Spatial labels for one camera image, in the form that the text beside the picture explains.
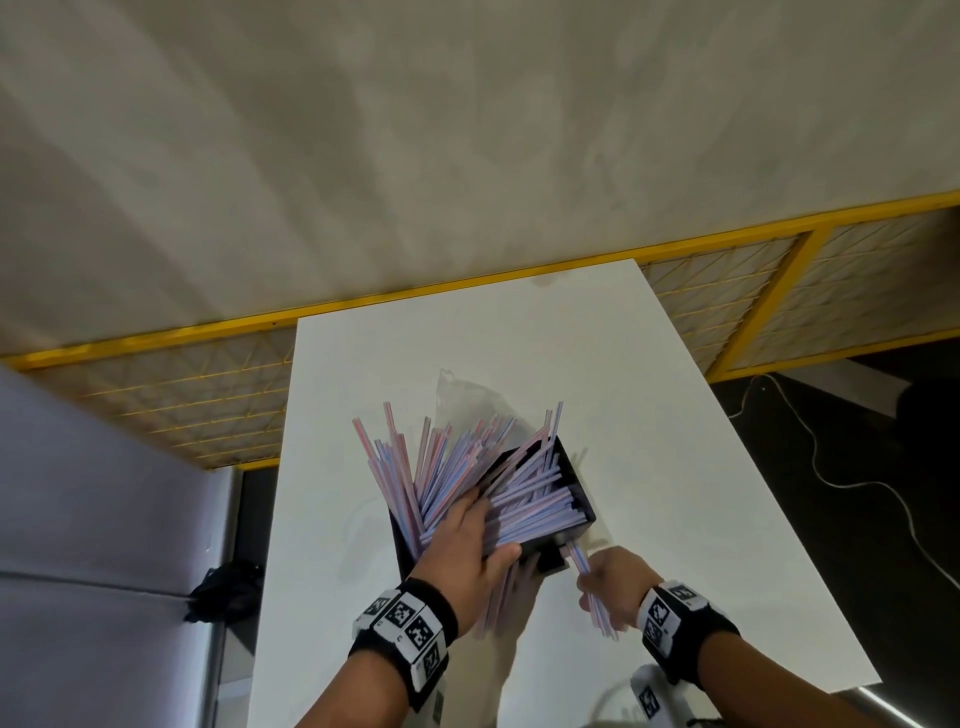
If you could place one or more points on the person's right hand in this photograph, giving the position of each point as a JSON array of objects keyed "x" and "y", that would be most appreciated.
[{"x": 622, "y": 581}]

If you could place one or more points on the person's left hand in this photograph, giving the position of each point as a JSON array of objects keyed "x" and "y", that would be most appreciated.
[{"x": 457, "y": 559}]

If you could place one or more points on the person's right fingers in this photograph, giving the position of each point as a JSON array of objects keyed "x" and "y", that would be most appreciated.
[{"x": 596, "y": 577}]

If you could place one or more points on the person's left thumb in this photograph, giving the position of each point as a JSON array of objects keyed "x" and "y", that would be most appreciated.
[{"x": 504, "y": 559}]

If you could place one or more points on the few striped drinking straws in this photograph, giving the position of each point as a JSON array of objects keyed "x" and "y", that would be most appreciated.
[{"x": 600, "y": 619}]

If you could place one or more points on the large bundle of striped straws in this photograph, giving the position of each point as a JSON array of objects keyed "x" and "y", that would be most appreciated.
[{"x": 480, "y": 480}]

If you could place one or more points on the person's left forearm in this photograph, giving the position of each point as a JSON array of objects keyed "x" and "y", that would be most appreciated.
[{"x": 356, "y": 694}]

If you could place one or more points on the person's right forearm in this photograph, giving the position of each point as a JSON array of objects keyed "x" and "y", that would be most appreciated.
[{"x": 772, "y": 686}]

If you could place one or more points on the black rectangular box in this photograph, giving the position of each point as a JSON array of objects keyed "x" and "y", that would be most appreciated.
[{"x": 579, "y": 487}]

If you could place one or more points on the black wristband with marker tags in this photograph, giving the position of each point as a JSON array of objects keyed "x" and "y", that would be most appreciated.
[
  {"x": 679, "y": 626},
  {"x": 409, "y": 630}
]

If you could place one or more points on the clear plastic bag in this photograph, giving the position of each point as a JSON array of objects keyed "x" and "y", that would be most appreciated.
[{"x": 469, "y": 397}]

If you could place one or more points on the black crumpled bag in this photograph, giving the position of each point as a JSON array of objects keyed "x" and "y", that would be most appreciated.
[{"x": 225, "y": 592}]

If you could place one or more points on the white flat board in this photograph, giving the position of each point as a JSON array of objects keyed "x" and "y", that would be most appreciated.
[{"x": 855, "y": 386}]

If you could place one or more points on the shiny metal bar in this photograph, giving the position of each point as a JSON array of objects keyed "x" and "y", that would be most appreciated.
[{"x": 892, "y": 709}]

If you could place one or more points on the grey partition panel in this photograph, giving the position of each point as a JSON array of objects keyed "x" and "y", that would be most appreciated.
[{"x": 97, "y": 540}]

